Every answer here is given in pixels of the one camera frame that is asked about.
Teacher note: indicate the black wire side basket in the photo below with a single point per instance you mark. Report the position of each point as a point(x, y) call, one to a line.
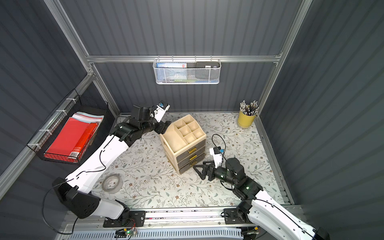
point(44, 137)

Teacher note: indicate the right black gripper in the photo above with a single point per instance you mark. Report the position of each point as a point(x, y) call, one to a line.
point(210, 171)

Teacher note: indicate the blue white box in basket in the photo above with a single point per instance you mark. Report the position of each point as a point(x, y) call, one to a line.
point(167, 72)

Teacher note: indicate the yellow pencil cup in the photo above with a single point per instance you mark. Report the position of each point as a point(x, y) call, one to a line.
point(245, 121)

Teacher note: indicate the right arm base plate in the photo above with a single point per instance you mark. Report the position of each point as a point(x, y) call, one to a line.
point(233, 216)

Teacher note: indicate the red folder stack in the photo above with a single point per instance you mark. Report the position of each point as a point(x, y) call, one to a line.
point(73, 139)

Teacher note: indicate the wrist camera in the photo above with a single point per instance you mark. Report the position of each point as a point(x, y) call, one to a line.
point(160, 111)
point(218, 154)

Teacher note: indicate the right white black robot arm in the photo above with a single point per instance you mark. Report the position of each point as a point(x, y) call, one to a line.
point(257, 206)

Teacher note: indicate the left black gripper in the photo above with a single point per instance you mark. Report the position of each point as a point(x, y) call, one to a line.
point(160, 126)

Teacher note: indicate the small green circuit board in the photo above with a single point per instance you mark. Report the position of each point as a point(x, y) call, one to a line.
point(125, 234)

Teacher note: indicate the white mesh wall basket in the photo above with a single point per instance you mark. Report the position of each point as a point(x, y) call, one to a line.
point(187, 72)

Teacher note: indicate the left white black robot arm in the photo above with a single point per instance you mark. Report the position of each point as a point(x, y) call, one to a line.
point(74, 191)

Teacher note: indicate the black device in basket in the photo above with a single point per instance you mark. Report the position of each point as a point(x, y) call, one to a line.
point(203, 65)

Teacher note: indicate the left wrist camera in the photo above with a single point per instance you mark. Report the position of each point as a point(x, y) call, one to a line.
point(160, 111)

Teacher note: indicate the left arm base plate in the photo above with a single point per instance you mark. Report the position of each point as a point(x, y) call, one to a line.
point(128, 219)

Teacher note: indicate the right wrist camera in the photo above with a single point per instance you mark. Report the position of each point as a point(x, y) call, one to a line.
point(218, 154)

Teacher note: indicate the beige drawer organizer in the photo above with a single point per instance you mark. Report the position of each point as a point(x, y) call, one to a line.
point(181, 135)

